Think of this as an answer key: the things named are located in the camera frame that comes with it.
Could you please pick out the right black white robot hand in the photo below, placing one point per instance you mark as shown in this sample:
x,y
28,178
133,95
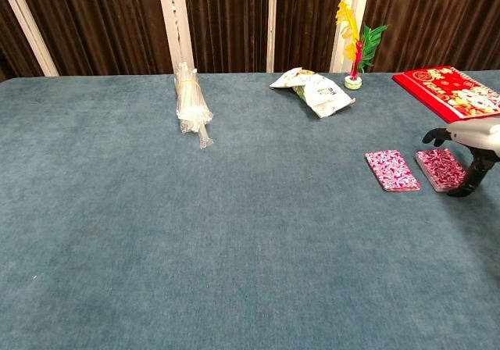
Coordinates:
x,y
476,133

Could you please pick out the red spiral calendar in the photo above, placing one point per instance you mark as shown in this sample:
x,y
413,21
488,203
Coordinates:
x,y
453,92

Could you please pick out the feather shuttlecock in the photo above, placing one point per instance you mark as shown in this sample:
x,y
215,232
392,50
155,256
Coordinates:
x,y
353,82

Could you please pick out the crumpled white snack bag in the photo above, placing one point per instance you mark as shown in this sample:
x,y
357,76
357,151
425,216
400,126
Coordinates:
x,y
322,96

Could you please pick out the blue felt table cover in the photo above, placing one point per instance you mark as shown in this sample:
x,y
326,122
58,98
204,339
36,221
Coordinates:
x,y
234,229

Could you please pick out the clear wrapped straw bundle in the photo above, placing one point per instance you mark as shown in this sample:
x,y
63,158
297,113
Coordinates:
x,y
191,100

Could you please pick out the dark brown curtain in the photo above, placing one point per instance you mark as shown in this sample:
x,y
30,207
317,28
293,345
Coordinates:
x,y
97,22

